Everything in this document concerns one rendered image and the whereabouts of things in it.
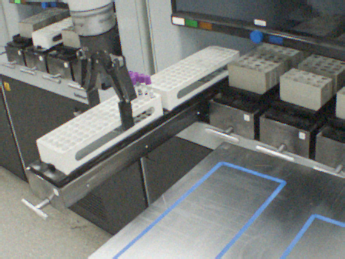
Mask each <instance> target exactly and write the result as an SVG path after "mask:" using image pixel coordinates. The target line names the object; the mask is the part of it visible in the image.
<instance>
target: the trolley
mask: <svg viewBox="0 0 345 259"><path fill-rule="evenodd" d="M87 259H345V177H341V176H338V175H333V174H331V173H327V172H324V171H322V170H318V169H315V168H312V167H308V166H304V165H301V164H298V163H294V162H291V161H289V160H285V159H282V158H279V157H276V156H272V155H269V154H266V153H259V152H256V151H254V150H249V149H247V148H243V147H241V146H237V145H233V144H231V143H226V142H222V144H221V145H220V146H218V147H217V148H216V149H215V150H213V151H212V152H211V153H210V154H209V155H207V156H206V157H205V158H204V159H203V160H201V161H200V162H199V163H198V164H197V165H195V166H194V167H193V168H192V169H191V170H190V171H189V172H188V173H187V174H186V175H185V176H184V177H183V178H182V179H181V180H179V181H178V182H177V183H176V184H174V185H173V186H172V187H171V188H170V189H168V190H167V191H166V192H165V193H164V194H163V195H162V196H161V197H159V198H157V199H156V200H155V201H154V202H153V203H151V204H150V205H149V206H148V207H147V208H146V209H145V210H144V211H143V212H142V213H141V214H140V215H139V216H138V217H135V218H134V219H133V220H132V221H130V222H129V223H128V224H127V225H126V226H125V227H124V228H123V229H122V230H120V231H119V232H118V233H117V234H116V235H114V236H113V237H112V239H109V240H108V241H107V242H106V243H105V244H103V245H102V246H101V247H100V248H99V249H98V250H97V251H96V252H94V253H93V254H92V255H91V256H90V257H88V258H87Z"/></svg>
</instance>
